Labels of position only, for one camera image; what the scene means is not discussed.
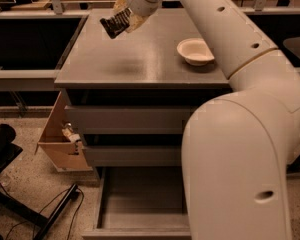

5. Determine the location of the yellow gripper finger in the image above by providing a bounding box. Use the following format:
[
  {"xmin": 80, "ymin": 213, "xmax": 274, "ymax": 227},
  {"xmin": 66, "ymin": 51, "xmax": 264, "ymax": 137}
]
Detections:
[
  {"xmin": 113, "ymin": 0, "xmax": 127, "ymax": 14},
  {"xmin": 126, "ymin": 13, "xmax": 148, "ymax": 33}
]

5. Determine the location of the black rxbar chocolate wrapper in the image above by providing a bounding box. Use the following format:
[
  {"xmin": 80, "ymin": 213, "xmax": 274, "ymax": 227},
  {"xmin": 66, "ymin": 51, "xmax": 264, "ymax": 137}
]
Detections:
[{"xmin": 100, "ymin": 8, "xmax": 131, "ymax": 39}]

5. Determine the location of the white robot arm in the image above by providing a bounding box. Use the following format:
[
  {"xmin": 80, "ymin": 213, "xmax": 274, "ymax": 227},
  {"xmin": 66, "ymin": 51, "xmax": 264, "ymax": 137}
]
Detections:
[{"xmin": 126, "ymin": 0, "xmax": 300, "ymax": 240}]

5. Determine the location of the grey drawer cabinet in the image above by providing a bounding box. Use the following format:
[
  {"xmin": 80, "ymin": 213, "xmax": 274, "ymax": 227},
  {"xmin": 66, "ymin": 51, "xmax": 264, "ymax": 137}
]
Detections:
[{"xmin": 54, "ymin": 7, "xmax": 234, "ymax": 185}]

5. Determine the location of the grey top drawer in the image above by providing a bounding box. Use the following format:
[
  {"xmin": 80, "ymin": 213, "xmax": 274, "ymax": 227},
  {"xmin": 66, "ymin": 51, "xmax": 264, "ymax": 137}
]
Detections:
[{"xmin": 65, "ymin": 106, "xmax": 192, "ymax": 134}]

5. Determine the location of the grey middle drawer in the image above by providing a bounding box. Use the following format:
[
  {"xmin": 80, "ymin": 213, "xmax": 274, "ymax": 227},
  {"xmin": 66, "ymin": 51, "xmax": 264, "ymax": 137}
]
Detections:
[{"xmin": 83, "ymin": 146, "xmax": 181, "ymax": 167}]

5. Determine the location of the grey open bottom drawer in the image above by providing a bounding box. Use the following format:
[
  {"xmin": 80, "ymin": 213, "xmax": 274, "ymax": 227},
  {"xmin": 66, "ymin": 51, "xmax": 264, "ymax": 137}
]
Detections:
[{"xmin": 82, "ymin": 167, "xmax": 192, "ymax": 240}]

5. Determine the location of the white paper bowl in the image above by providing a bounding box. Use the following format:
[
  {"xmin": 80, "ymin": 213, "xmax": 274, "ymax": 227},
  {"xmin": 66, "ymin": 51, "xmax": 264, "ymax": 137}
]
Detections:
[{"xmin": 177, "ymin": 38, "xmax": 215, "ymax": 66}]

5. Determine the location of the light wooden box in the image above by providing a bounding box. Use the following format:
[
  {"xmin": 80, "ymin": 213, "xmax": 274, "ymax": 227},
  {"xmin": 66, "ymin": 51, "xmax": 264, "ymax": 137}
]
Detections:
[{"xmin": 38, "ymin": 94, "xmax": 91, "ymax": 172}]

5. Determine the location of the black chair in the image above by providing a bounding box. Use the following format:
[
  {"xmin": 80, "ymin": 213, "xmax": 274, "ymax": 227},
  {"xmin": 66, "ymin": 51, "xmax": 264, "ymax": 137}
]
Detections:
[{"xmin": 0, "ymin": 124, "xmax": 23, "ymax": 174}]

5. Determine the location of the black table leg left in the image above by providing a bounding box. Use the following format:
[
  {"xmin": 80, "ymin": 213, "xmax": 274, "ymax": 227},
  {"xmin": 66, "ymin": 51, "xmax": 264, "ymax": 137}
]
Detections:
[{"xmin": 0, "ymin": 182, "xmax": 80, "ymax": 240}]

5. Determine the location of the grey rail left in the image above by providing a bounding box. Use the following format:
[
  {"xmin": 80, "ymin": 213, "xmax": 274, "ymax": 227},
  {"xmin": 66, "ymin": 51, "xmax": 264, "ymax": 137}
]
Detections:
[{"xmin": 0, "ymin": 70, "xmax": 59, "ymax": 92}]

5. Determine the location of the black floor cable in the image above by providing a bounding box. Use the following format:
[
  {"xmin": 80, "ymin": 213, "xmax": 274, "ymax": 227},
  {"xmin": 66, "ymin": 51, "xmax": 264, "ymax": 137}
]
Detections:
[{"xmin": 0, "ymin": 177, "xmax": 86, "ymax": 240}]

